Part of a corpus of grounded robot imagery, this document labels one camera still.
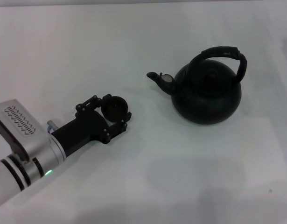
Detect small silver cable connector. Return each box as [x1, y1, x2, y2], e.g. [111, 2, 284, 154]
[47, 120, 59, 133]

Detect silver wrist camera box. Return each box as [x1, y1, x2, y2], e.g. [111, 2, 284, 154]
[0, 99, 51, 161]

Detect black round teapot with handle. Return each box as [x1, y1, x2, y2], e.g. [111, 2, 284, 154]
[147, 46, 248, 124]

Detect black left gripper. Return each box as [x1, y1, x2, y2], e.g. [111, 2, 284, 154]
[51, 94, 132, 157]

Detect small dark brown teacup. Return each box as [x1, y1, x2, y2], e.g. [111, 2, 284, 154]
[101, 95, 129, 123]

